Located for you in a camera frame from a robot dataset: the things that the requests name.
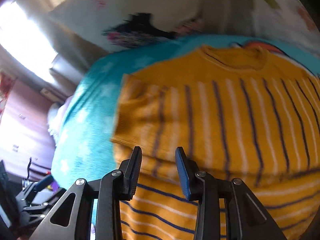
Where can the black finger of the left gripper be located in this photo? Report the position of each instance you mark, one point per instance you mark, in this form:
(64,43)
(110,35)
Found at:
(42,184)

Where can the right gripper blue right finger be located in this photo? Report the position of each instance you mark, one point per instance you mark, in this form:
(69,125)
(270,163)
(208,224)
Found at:
(246,217)

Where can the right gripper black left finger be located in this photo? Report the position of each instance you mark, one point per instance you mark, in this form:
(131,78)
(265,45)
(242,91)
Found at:
(71,216)

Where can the yellow striped knit sweater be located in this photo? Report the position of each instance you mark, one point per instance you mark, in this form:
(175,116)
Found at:
(248,112)

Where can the pink wooden dresser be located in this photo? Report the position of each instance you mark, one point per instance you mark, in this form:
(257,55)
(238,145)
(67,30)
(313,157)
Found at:
(27,148)

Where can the teal star fleece blanket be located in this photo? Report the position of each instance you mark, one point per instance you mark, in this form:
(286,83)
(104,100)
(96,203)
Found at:
(85,149)

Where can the pink shell-shaped chair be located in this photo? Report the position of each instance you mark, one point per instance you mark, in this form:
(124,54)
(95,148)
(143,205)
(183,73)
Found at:
(55,118)

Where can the beige star curtain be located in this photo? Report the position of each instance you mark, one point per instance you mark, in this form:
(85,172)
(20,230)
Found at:
(42,52)

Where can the cream lady silhouette pillow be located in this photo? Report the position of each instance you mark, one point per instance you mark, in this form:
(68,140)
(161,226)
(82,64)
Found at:
(115,25)

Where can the white leaf print pillow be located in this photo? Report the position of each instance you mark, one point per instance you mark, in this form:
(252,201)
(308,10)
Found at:
(285,20)

